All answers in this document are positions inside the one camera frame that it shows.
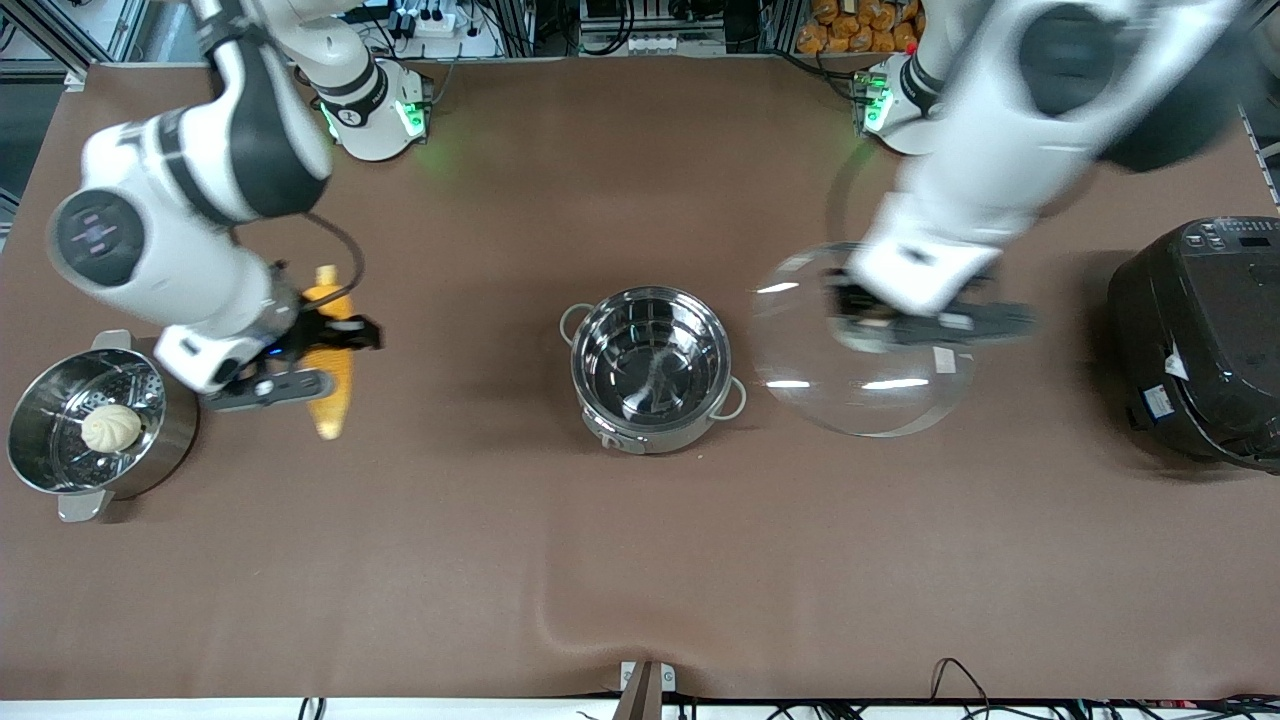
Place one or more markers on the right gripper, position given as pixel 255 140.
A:
pixel 303 334

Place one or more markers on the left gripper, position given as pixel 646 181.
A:
pixel 858 300

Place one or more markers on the glass pot lid with knob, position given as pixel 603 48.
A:
pixel 870 400

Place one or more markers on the yellow corn cob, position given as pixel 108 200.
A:
pixel 332 410

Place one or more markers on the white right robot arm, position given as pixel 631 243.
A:
pixel 130 170

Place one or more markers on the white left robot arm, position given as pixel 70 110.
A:
pixel 1000 150

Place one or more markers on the stainless steel steamer basket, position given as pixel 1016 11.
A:
pixel 172 430

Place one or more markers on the white steamed bun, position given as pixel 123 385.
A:
pixel 111 428

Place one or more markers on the brown table mat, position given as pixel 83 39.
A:
pixel 500 560

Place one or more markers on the black rice cooker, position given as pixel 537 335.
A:
pixel 1190 350

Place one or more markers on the white power strip with plugs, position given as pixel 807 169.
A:
pixel 440 25

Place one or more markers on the small white power strip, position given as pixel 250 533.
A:
pixel 660 44

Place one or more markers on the black equipment box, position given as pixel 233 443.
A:
pixel 650 15

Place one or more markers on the aluminium frame profile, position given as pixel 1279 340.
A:
pixel 70 50

